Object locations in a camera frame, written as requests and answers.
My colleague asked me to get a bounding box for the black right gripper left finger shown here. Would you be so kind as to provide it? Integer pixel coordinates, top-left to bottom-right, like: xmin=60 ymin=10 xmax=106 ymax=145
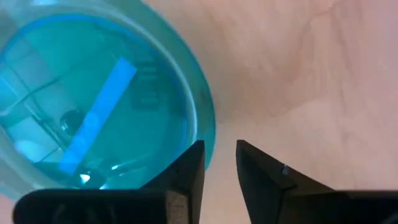
xmin=11 ymin=139 xmax=206 ymax=224

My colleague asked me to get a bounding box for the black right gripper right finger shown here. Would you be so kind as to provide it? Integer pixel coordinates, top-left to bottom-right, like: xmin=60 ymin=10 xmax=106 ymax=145
xmin=235 ymin=139 xmax=398 ymax=224

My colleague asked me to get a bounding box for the small cyan translucent plate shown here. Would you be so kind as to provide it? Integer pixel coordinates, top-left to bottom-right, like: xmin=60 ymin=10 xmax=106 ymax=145
xmin=0 ymin=0 xmax=217 ymax=200

